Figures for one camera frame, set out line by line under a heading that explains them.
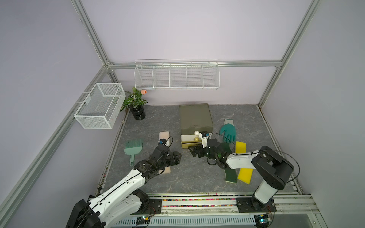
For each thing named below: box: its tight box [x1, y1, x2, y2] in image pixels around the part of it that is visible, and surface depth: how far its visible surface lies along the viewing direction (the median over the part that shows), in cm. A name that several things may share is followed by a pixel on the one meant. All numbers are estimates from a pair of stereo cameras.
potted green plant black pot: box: [119, 86, 148, 121], surface depth 96 cm
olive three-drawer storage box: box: [179, 103, 214, 149], surface depth 88 cm
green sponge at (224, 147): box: [217, 142, 232, 155], surface depth 98 cm
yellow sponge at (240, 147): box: [234, 141, 247, 154], surface depth 96 cm
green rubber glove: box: [219, 118, 237, 143], surface depth 104 cm
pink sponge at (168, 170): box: [163, 166, 171, 174], surface depth 87 cm
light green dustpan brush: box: [124, 138, 144, 167], surface depth 98 cm
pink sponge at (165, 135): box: [159, 131, 171, 143], surface depth 104 cm
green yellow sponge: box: [224, 169, 238, 184], surface depth 84 cm
